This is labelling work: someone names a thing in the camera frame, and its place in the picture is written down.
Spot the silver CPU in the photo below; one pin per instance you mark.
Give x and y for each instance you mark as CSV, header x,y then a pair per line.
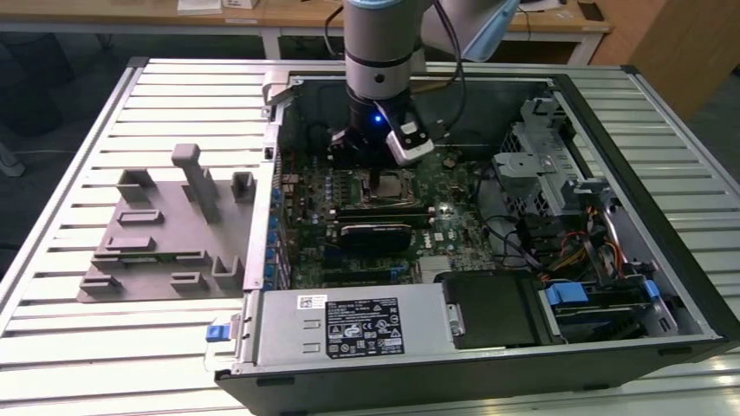
x,y
393,186

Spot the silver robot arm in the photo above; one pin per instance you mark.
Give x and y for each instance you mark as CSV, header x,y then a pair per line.
x,y
378,52

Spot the CPU socket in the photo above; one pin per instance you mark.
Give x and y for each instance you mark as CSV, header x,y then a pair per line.
x,y
366,195

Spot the black RAM slot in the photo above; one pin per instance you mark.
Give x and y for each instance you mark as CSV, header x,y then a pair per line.
x,y
376,216
376,221
376,209
376,212

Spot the black shrouded card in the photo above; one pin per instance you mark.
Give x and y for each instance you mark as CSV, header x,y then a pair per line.
x,y
376,240

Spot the green motherboard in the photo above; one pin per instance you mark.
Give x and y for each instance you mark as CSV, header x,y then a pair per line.
x,y
462,225

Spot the silver drive cage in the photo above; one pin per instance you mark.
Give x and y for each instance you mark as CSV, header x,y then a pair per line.
x,y
537,138

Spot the silver chipset heatsink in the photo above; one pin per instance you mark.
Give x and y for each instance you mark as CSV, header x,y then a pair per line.
x,y
438,265

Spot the pale blue teach pendant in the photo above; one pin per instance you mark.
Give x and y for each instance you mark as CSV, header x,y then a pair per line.
x,y
488,37

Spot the white box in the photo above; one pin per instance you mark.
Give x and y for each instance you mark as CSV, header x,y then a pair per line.
x,y
198,5
240,3

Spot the grey parts rack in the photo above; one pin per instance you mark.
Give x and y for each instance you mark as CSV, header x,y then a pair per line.
x,y
168,242

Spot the black plastic bay cover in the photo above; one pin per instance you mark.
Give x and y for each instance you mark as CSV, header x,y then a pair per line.
x,y
497,307

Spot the silver power supply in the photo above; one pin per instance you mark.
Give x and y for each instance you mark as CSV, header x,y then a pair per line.
x,y
289,333

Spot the hard disk in blue carrier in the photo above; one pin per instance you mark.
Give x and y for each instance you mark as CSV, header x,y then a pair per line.
x,y
562,294

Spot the small black device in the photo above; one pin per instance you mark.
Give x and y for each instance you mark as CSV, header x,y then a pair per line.
x,y
590,12

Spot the blue case latch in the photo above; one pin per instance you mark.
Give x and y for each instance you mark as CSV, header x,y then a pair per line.
x,y
216,333

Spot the light wooden desk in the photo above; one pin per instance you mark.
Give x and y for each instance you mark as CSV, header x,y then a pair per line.
x,y
114,17

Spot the black chair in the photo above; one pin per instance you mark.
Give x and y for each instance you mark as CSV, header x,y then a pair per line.
x,y
34,86

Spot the black PC case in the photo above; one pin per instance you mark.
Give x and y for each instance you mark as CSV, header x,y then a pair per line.
x,y
462,385

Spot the wooden cabinet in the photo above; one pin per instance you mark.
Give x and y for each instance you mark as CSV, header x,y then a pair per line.
x,y
681,43

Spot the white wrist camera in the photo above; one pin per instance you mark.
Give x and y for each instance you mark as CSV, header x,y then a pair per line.
x,y
410,145

